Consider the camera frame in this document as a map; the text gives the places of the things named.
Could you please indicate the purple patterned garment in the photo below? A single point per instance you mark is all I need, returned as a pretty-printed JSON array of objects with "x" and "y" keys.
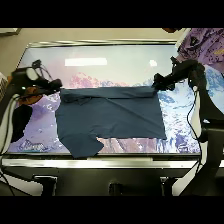
[{"x": 203, "y": 46}]

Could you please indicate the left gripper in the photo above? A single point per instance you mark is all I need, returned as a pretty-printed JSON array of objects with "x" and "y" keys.
[{"x": 51, "y": 86}]

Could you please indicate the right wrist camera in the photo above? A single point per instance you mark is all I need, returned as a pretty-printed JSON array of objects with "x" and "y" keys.
[{"x": 176, "y": 64}]

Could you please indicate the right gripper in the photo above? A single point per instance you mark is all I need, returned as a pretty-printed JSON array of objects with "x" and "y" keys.
[{"x": 164, "y": 82}]

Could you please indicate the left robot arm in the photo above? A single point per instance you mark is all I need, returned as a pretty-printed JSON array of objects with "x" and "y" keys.
[{"x": 19, "y": 78}]

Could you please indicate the black garment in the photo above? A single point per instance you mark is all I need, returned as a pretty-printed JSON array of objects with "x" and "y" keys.
[{"x": 20, "y": 123}]

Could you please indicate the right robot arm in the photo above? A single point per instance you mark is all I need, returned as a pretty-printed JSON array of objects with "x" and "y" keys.
[{"x": 209, "y": 110}]

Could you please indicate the silver frame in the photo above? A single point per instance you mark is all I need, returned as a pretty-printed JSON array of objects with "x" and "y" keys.
[{"x": 100, "y": 163}]

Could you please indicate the dark blue T-shirt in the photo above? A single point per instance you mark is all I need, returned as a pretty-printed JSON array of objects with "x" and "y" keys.
[{"x": 110, "y": 116}]

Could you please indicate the brown garment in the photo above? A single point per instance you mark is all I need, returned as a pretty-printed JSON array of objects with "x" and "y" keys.
[{"x": 30, "y": 96}]

